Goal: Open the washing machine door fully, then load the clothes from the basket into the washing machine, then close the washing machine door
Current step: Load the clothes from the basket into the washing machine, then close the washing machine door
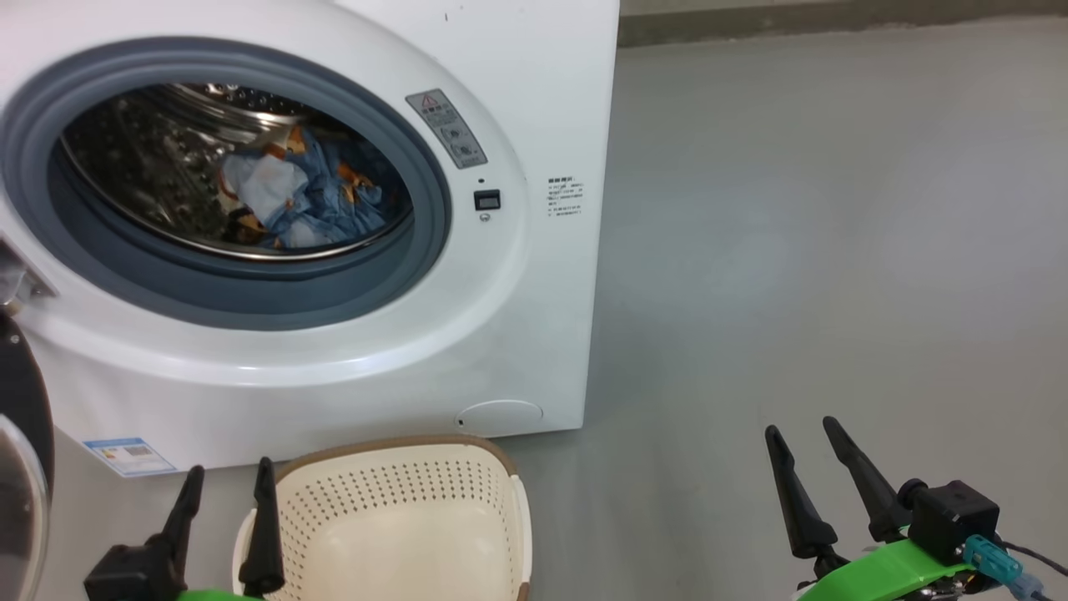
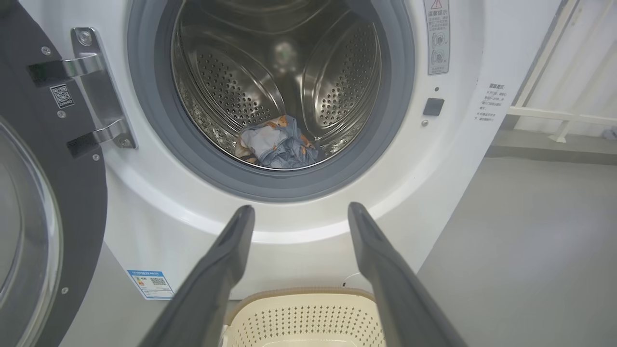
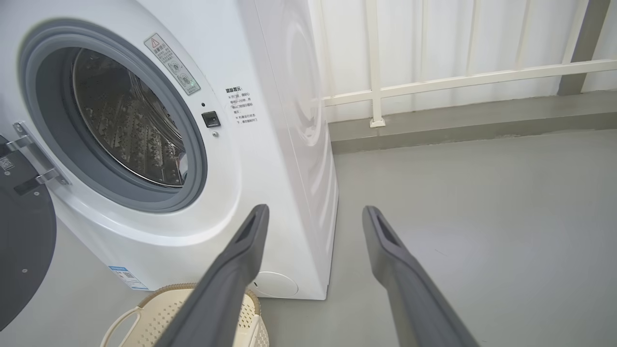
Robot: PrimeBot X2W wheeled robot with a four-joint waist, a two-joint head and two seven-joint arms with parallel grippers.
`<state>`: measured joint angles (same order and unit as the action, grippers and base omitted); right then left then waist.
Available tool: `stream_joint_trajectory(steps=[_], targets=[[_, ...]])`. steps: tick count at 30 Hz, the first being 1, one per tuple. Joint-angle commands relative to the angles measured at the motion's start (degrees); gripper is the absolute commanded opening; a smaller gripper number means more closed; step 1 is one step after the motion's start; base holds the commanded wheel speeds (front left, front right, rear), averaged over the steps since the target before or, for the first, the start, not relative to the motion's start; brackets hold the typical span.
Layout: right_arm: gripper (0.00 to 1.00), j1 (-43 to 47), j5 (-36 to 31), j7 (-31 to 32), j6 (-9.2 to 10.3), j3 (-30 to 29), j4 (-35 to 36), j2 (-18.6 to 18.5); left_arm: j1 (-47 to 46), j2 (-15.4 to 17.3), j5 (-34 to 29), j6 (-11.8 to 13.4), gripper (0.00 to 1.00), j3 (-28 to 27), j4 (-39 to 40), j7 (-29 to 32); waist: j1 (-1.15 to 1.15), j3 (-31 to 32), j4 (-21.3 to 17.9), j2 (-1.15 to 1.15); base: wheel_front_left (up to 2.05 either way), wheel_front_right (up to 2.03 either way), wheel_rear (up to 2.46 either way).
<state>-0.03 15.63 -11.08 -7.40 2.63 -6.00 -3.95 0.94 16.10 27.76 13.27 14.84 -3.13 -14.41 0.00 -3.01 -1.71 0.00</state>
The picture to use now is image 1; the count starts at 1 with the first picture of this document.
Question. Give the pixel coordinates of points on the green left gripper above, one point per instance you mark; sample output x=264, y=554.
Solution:
x=217, y=596

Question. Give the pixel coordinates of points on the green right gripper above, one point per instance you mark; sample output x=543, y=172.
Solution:
x=884, y=572

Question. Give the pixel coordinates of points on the black round glass washer door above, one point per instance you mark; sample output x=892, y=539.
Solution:
x=21, y=467

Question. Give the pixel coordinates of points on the blue printed garment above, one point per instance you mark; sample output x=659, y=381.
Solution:
x=334, y=209

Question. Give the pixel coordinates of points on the cream printed garment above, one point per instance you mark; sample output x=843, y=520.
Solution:
x=267, y=188

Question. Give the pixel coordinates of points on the metal door hinge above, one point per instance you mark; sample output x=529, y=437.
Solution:
x=21, y=280

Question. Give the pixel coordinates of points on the white front-load washing machine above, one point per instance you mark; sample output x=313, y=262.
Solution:
x=542, y=292

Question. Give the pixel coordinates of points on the stainless steel washer drum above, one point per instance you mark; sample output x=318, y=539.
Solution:
x=142, y=167

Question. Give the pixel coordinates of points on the black door latch socket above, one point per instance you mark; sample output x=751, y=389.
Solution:
x=487, y=200

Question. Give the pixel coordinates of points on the blue energy label sticker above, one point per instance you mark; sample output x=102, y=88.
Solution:
x=129, y=457

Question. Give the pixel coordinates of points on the cream perforated laundry basket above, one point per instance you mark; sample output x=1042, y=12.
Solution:
x=400, y=526

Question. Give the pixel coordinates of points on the round white drain filter cover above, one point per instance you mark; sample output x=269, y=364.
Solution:
x=501, y=416

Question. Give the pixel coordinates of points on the grey warning sticker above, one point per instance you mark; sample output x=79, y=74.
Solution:
x=446, y=129

